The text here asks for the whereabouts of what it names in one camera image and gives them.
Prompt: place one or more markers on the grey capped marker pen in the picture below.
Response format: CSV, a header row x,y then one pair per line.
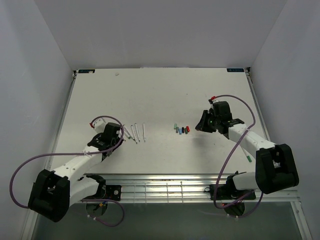
x,y
137,132

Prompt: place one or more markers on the teal capped marker pen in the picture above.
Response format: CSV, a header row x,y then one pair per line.
x,y
144,132

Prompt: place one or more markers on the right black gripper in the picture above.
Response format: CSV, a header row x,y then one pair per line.
x,y
202,125

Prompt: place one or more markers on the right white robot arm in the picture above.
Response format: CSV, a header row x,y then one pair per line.
x,y
275,167

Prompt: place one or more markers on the green tipped pen right edge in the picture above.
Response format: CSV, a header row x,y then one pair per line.
x,y
247,155

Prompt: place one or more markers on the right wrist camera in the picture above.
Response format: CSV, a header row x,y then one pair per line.
x,y
214,105

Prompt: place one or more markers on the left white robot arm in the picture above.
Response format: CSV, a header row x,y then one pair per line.
x,y
55,191

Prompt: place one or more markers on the black capped marker pen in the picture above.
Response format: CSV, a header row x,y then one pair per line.
x,y
134,134

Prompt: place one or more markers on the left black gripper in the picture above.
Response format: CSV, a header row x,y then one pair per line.
x,y
117,140

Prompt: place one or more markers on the green capped marker pen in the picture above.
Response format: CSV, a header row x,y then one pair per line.
x,y
127,132

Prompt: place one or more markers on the left blue corner label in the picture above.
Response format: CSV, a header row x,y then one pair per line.
x,y
86,71

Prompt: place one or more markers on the blue corner label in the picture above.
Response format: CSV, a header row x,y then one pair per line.
x,y
86,71
235,70

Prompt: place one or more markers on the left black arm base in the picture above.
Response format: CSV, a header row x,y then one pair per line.
x,y
111,192

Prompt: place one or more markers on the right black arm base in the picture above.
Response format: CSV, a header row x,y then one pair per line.
x,y
223,193

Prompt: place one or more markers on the right blue corner label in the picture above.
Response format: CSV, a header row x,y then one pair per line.
x,y
235,70

